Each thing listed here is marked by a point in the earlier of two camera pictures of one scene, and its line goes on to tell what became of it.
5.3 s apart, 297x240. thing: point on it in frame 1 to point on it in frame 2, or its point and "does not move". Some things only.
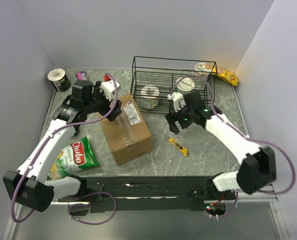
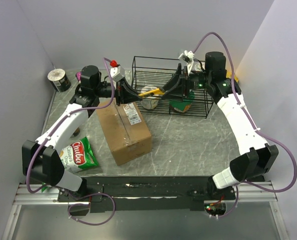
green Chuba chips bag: x=76 y=156 does not move
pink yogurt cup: x=81 y=75 does not move
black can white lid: x=59 y=80 does not move
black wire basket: x=159 y=84 does not move
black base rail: x=149 y=194 does not move
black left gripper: x=98 y=91 to x=125 y=93
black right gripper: x=172 y=118 to x=182 y=86
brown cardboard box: x=129 y=136 does not move
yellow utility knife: x=183 y=150 to x=155 y=92
